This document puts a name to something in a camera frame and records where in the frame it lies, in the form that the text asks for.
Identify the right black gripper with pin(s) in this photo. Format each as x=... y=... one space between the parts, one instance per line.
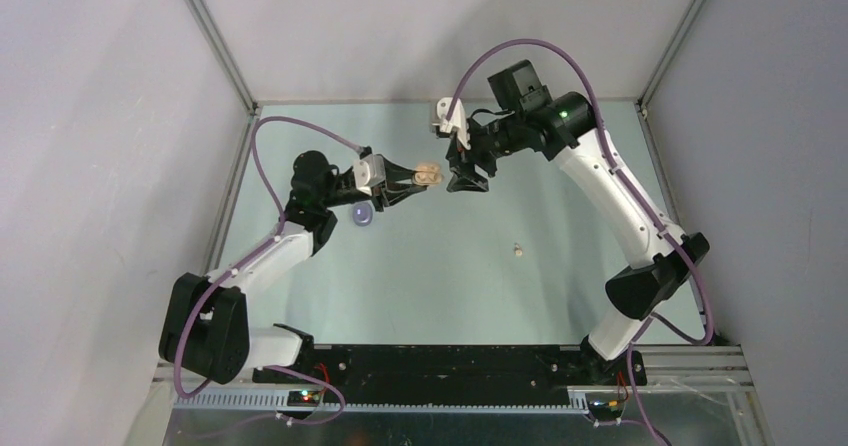
x=461 y=159

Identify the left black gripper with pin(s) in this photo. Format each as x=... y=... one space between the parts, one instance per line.
x=382 y=195

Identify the beige earbud charging case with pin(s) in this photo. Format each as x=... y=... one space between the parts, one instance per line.
x=427 y=174

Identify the purple earbud charging case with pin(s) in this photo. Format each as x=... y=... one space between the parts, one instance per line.
x=362 y=214

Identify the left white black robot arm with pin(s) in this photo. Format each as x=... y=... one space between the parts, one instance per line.
x=206 y=328

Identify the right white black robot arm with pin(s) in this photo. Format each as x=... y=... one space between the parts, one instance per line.
x=565 y=130

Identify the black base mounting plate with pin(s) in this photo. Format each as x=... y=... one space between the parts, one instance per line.
x=458 y=375

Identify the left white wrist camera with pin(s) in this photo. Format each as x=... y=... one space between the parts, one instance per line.
x=369 y=173

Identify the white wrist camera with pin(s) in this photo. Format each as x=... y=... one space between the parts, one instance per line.
x=451 y=121
x=369 y=173

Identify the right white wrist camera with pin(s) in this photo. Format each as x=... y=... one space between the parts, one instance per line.
x=451 y=121

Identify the aluminium frame rail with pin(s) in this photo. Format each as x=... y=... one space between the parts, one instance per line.
x=669 y=368

